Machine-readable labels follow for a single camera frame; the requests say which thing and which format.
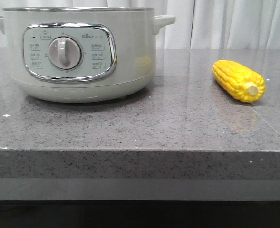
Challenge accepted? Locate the yellow toy corn cob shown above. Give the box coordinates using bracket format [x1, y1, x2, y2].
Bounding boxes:
[212, 60, 265, 103]

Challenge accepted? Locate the pale green electric cooking pot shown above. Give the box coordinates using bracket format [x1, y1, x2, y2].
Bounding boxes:
[0, 7, 175, 103]

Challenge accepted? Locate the white pleated curtain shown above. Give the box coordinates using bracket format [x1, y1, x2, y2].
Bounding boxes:
[0, 0, 280, 49]

